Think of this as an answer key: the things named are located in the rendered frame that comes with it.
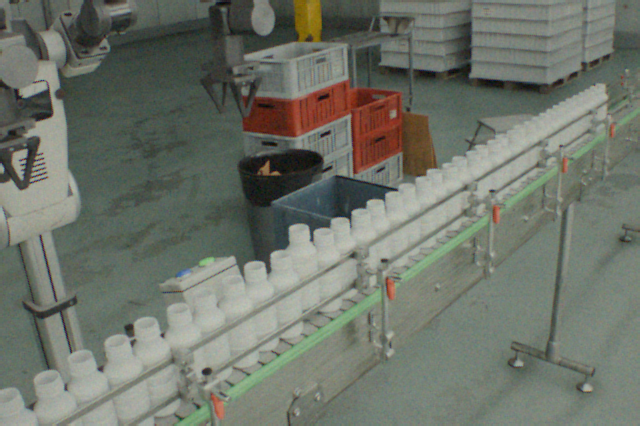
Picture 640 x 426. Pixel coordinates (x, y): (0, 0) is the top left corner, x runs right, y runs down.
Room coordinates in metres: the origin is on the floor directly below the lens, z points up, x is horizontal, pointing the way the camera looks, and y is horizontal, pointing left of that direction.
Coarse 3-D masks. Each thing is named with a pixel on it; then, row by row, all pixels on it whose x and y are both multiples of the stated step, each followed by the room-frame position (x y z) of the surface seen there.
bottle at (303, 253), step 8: (296, 232) 1.12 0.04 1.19; (304, 232) 1.12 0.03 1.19; (296, 240) 1.12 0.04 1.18; (304, 240) 1.12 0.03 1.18; (288, 248) 1.13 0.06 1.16; (296, 248) 1.12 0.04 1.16; (304, 248) 1.12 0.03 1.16; (312, 248) 1.13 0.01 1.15; (296, 256) 1.11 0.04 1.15; (304, 256) 1.11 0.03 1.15; (312, 256) 1.11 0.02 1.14; (296, 264) 1.11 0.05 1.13; (304, 264) 1.11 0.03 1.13; (312, 264) 1.11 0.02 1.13; (304, 272) 1.10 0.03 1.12; (312, 272) 1.11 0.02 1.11; (304, 288) 1.10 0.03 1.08; (312, 288) 1.11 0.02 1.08; (304, 296) 1.10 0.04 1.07; (312, 296) 1.11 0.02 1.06; (304, 304) 1.10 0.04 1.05; (312, 304) 1.11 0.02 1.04
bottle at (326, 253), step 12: (324, 240) 1.16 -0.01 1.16; (324, 252) 1.15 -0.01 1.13; (336, 252) 1.16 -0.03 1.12; (324, 264) 1.14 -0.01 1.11; (324, 276) 1.14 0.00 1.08; (336, 276) 1.15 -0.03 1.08; (324, 288) 1.14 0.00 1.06; (336, 288) 1.15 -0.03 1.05; (336, 300) 1.15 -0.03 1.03; (324, 312) 1.15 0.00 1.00
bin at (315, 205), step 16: (336, 176) 2.13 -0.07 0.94; (304, 192) 2.01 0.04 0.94; (320, 192) 2.07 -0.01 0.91; (336, 192) 2.13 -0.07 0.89; (352, 192) 2.08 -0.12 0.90; (368, 192) 2.04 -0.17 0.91; (384, 192) 1.99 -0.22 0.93; (272, 208) 1.91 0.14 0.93; (288, 208) 1.85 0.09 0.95; (304, 208) 2.01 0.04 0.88; (320, 208) 2.06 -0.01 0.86; (336, 208) 2.13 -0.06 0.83; (352, 208) 2.08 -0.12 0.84; (384, 208) 1.81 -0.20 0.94; (288, 224) 1.86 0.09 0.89; (304, 224) 1.82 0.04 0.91; (320, 224) 1.78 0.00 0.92; (288, 240) 1.87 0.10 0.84
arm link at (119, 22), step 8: (104, 0) 1.45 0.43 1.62; (112, 0) 1.46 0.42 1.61; (120, 0) 1.47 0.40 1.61; (112, 8) 1.45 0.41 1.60; (120, 8) 1.46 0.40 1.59; (128, 8) 1.48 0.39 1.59; (112, 16) 1.44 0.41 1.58; (120, 16) 1.46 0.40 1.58; (128, 16) 1.47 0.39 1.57; (112, 24) 1.44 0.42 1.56; (120, 24) 1.46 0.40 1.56; (128, 24) 1.48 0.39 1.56; (120, 32) 1.49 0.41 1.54
